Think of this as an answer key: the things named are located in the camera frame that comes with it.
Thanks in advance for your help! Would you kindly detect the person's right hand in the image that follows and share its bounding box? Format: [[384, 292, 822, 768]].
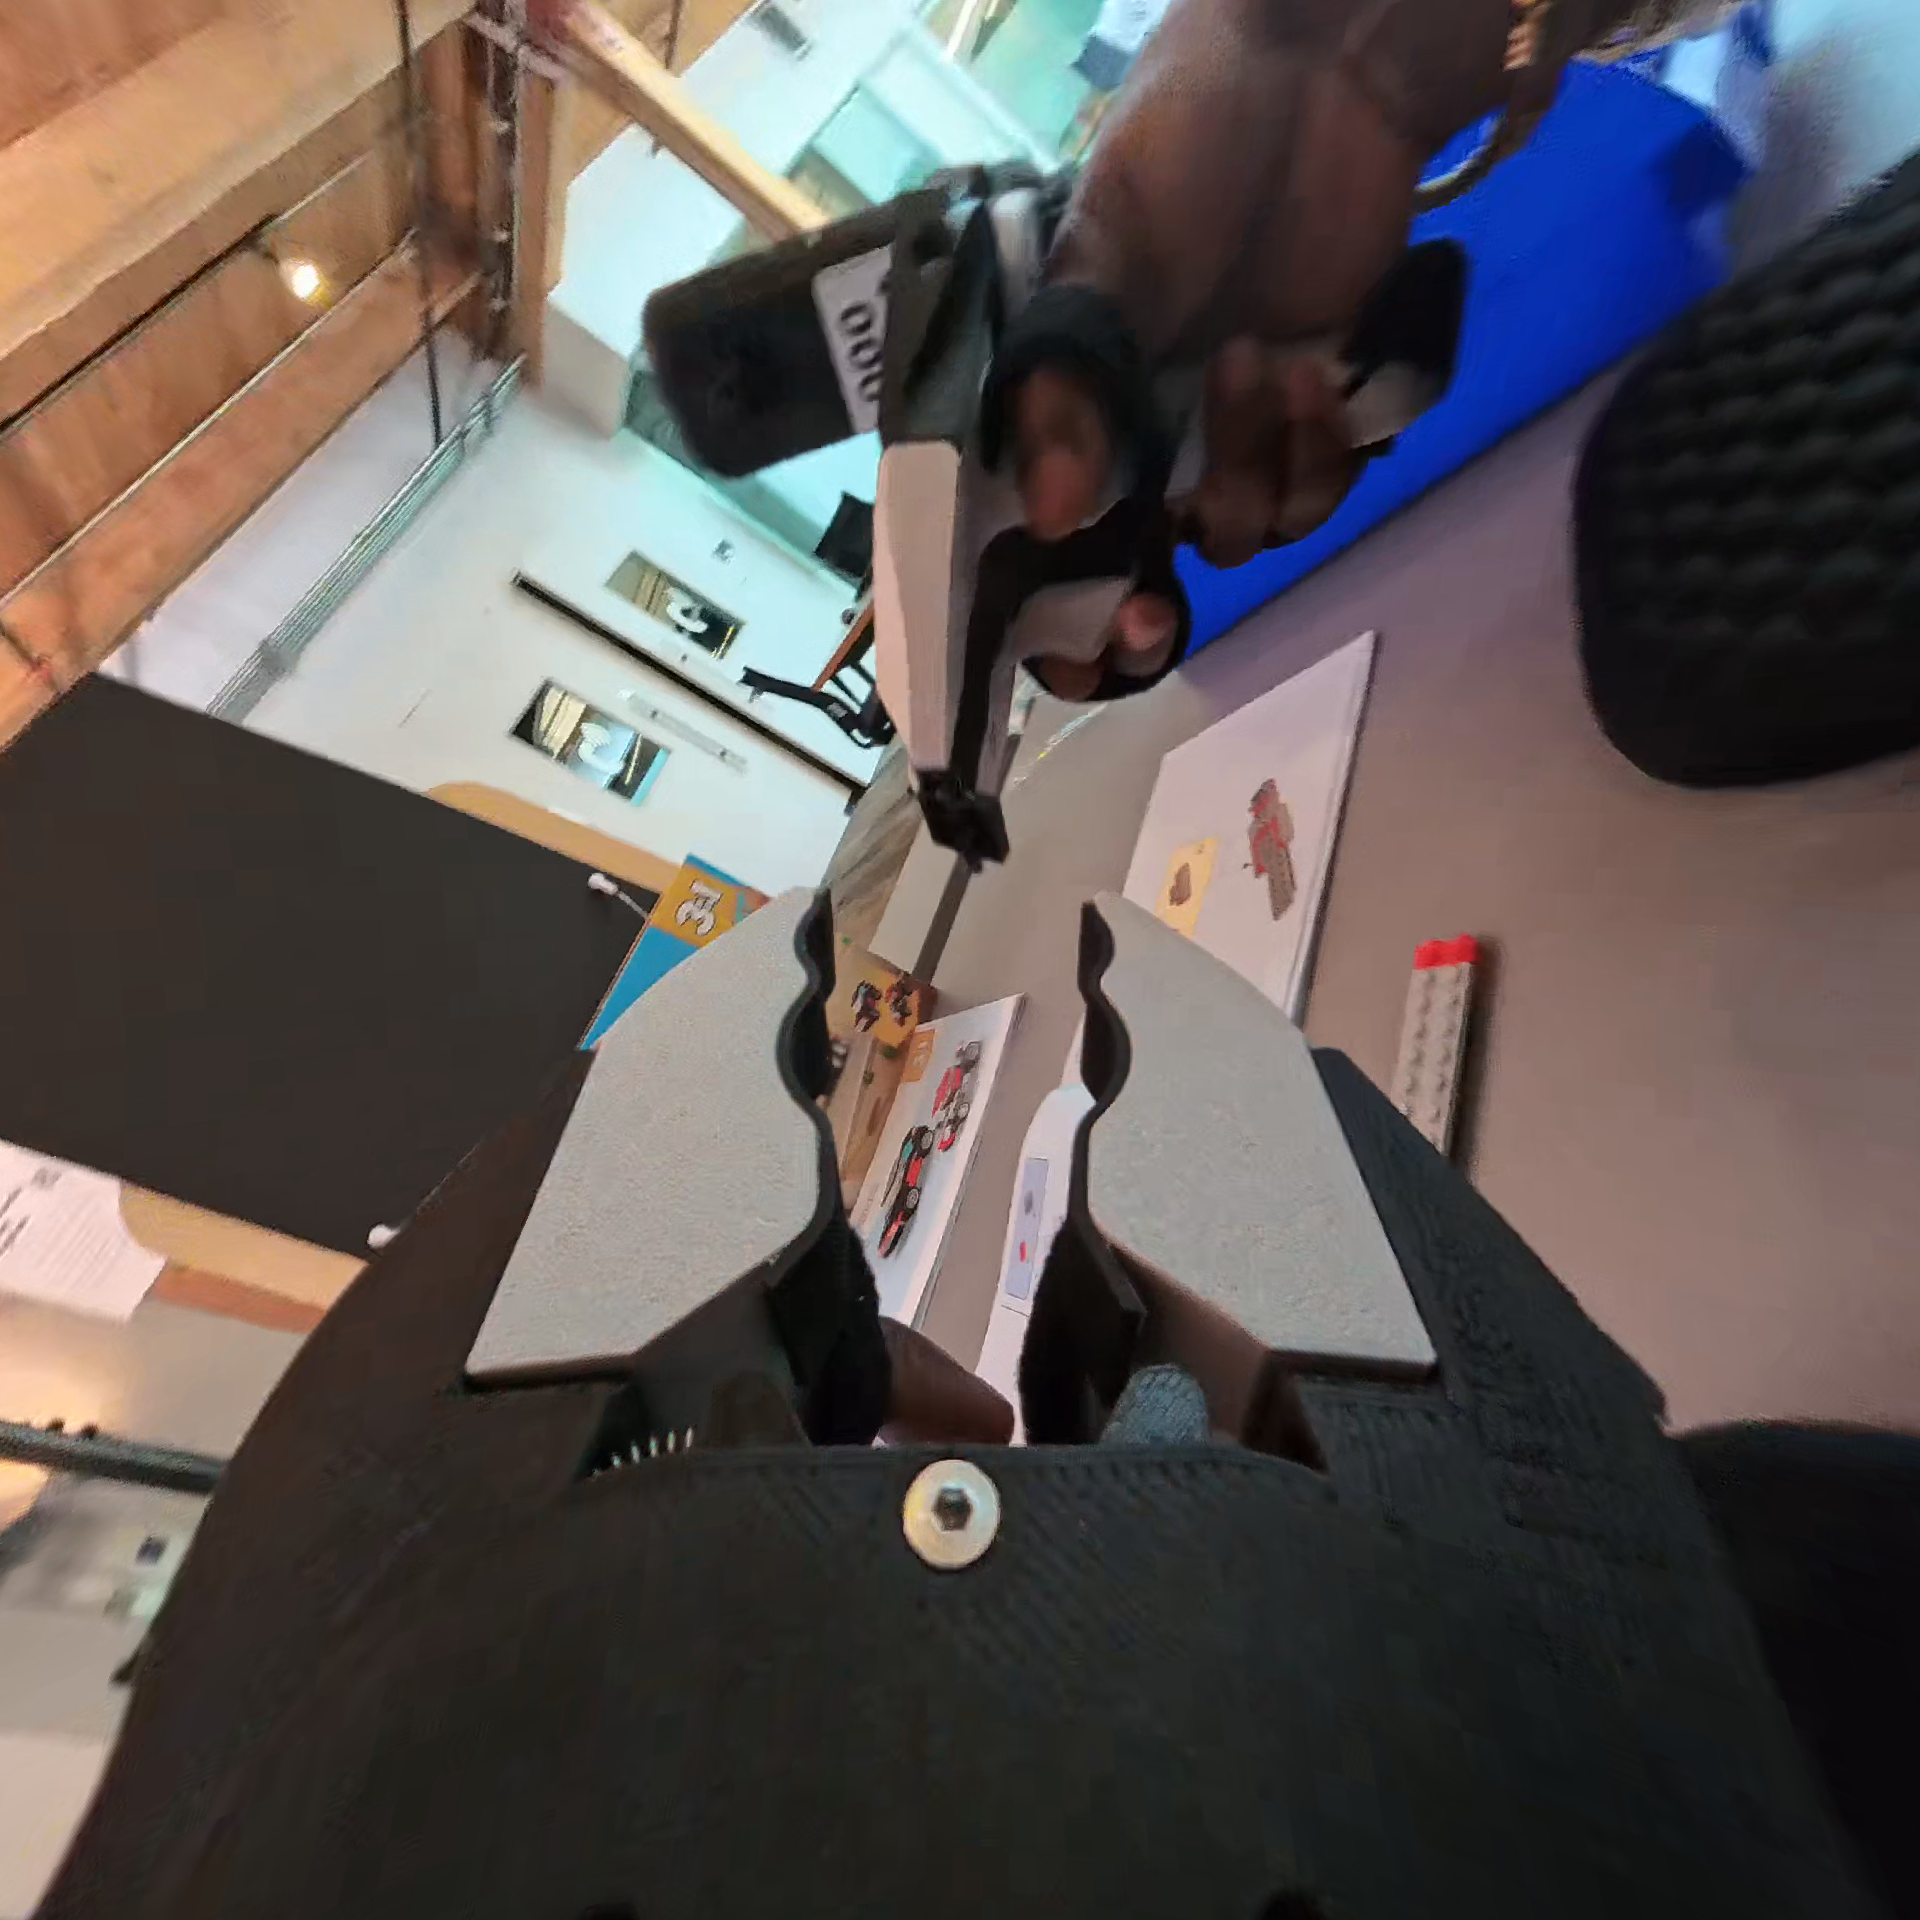
[[1018, 0, 1520, 670]]

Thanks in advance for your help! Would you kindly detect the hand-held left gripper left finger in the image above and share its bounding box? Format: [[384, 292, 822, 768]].
[[462, 886, 841, 1384]]

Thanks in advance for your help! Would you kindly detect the black textured cushion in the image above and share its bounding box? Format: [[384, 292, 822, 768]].
[[1567, 176, 1920, 790]]

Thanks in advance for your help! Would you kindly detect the open white instruction booklet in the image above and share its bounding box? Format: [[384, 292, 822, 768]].
[[1122, 631, 1378, 1025]]

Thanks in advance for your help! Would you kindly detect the white paper sheet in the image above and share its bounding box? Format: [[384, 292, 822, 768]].
[[0, 1144, 169, 1326]]

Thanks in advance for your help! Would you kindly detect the black standing board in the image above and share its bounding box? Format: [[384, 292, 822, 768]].
[[0, 673, 665, 1264]]

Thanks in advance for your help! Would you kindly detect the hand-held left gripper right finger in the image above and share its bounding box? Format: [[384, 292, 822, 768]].
[[1074, 891, 1441, 1374]]

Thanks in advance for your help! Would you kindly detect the small white booklet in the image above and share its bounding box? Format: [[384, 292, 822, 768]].
[[972, 1019, 1098, 1404]]

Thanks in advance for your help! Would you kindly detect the large window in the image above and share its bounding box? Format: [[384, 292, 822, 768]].
[[544, 0, 1085, 502]]

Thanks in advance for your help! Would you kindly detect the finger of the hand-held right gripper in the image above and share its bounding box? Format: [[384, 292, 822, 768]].
[[872, 439, 1010, 868], [983, 504, 1046, 790]]

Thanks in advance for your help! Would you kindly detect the framed wall picture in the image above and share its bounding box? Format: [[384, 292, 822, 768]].
[[604, 550, 746, 664], [508, 679, 673, 807]]

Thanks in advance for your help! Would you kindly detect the grey lego plate with red brick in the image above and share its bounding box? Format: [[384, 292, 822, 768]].
[[1389, 934, 1482, 1154]]

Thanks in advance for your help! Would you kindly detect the colourful lego box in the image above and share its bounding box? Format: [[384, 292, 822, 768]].
[[582, 852, 942, 1203]]

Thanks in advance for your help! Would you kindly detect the booklet with car pictures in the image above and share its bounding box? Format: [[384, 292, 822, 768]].
[[847, 990, 1033, 1334]]

